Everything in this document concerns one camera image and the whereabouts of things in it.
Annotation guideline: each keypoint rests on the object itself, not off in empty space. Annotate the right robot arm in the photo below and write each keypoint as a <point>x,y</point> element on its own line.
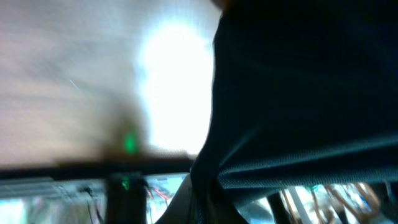
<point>126,191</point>

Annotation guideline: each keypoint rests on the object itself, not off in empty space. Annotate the black mounting rail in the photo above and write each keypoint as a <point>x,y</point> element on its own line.
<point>99,170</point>

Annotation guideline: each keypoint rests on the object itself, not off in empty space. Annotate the black t-shirt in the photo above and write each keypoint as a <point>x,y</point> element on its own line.
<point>304,93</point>

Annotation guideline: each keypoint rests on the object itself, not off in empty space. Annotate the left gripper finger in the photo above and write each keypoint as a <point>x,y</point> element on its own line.
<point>183,207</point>

